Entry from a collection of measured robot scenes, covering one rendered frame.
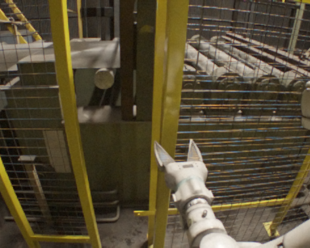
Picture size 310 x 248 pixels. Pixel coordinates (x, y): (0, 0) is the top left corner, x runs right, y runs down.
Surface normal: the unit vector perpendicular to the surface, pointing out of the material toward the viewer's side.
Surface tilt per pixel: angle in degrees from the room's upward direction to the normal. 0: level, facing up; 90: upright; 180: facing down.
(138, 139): 90
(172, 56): 90
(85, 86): 90
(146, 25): 90
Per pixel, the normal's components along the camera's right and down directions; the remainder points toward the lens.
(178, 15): 0.14, 0.49
